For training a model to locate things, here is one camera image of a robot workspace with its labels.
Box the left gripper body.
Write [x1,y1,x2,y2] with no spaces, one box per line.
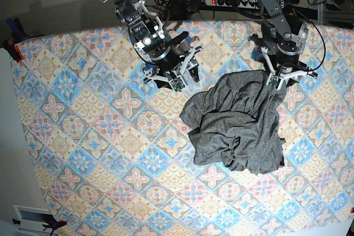
[261,46,317,90]

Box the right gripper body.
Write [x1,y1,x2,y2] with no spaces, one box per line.
[133,32,201,92]

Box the grey t-shirt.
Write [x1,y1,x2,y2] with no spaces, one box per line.
[180,70,287,175]

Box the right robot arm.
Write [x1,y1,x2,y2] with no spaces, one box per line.
[113,0,201,92]

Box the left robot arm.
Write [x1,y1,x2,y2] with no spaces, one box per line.
[249,0,317,90]

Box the patterned tablecloth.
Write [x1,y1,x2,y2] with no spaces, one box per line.
[12,21,353,235]

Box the red black clamp upper left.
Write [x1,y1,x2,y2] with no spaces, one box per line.
[2,39,23,62]

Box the black clamp lower left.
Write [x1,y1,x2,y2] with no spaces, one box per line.
[12,219,67,233]

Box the white floor vent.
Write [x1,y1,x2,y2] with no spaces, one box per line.
[12,205,54,235]

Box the blue handled clamp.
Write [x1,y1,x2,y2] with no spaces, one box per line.
[6,18,29,42]

